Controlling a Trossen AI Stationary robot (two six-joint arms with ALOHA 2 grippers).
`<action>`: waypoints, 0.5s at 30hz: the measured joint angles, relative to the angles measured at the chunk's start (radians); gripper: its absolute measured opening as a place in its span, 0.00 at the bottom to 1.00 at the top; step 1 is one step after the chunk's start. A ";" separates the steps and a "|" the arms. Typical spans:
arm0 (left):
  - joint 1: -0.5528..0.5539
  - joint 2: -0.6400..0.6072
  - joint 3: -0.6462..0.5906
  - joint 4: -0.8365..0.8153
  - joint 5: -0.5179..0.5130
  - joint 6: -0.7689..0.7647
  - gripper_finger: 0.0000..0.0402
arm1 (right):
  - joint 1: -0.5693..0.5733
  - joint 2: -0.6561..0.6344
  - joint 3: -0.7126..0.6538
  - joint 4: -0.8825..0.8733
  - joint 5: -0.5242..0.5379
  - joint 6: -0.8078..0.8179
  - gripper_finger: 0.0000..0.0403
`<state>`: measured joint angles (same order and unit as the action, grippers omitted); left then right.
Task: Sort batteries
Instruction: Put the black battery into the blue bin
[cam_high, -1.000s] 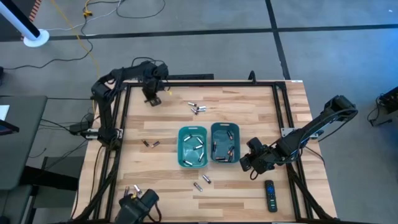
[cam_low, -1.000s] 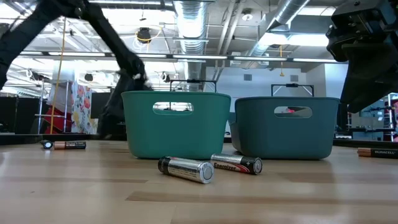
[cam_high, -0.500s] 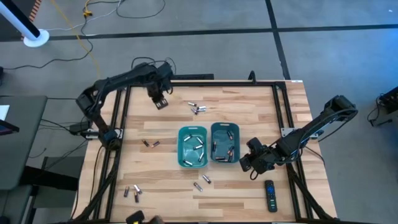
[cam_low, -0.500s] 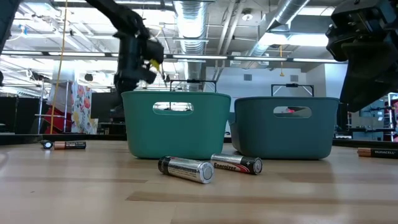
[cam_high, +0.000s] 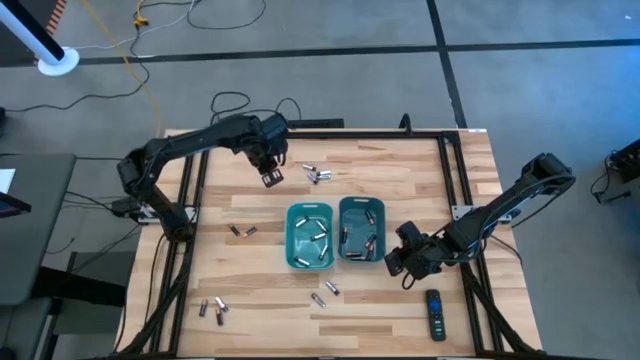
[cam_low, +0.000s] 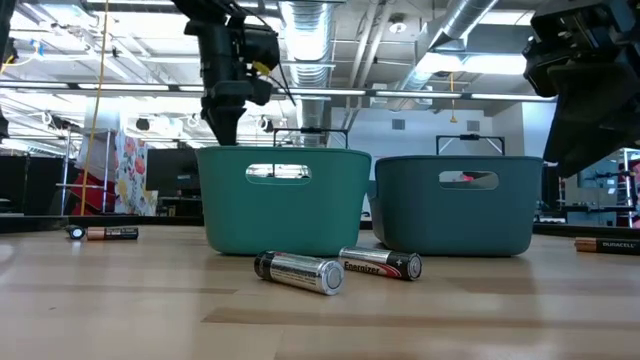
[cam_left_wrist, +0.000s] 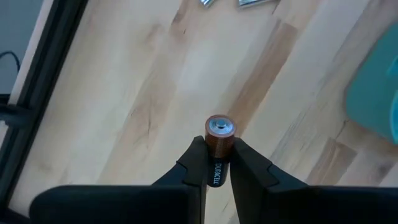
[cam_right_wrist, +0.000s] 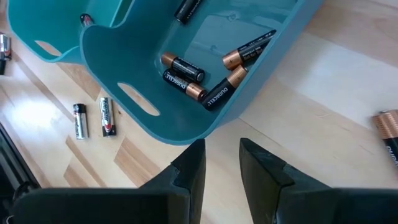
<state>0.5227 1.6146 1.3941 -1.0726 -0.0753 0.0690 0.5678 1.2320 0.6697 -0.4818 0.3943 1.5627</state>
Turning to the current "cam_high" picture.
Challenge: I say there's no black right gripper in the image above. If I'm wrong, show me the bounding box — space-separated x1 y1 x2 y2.
384 237 449 281

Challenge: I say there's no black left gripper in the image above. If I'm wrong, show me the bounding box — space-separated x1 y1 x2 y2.
243 134 287 189

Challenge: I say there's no blue grey plastic bin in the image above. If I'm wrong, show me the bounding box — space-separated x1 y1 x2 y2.
338 195 387 263

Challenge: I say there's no teal green plastic bin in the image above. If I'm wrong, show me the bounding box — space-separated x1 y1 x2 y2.
284 202 335 271

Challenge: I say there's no black remote control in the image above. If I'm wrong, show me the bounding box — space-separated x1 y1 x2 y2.
425 288 448 343

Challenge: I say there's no black power brick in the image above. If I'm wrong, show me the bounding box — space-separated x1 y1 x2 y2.
110 197 144 217

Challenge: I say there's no grey desk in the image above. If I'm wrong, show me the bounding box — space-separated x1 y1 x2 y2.
0 153 78 307

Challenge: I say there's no white pole stand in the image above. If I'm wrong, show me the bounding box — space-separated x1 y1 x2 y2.
0 0 81 78

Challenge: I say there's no dark tablet device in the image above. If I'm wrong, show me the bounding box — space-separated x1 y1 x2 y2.
0 192 31 219

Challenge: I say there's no black mat orange striped edge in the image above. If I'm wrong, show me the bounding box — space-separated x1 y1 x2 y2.
0 0 69 69

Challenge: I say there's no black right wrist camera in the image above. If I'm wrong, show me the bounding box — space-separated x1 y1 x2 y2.
396 220 424 247

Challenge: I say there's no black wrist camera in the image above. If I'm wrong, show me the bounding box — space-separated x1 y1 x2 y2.
396 220 424 247
259 113 290 144

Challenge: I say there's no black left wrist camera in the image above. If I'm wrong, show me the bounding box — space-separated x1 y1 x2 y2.
259 113 290 144

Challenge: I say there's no black left camera cable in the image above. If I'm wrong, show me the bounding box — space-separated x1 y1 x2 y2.
273 96 303 132

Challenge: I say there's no black floor cable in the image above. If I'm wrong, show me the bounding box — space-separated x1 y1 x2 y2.
185 0 267 31
0 24 151 114
208 90 251 126

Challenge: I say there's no black aluminium table frame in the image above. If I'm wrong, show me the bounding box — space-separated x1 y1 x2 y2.
117 127 544 360

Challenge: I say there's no yellow power cable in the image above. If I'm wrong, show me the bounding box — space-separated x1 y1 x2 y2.
79 0 164 139

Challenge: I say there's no black equipment with cables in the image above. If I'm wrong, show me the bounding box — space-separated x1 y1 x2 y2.
589 138 640 204

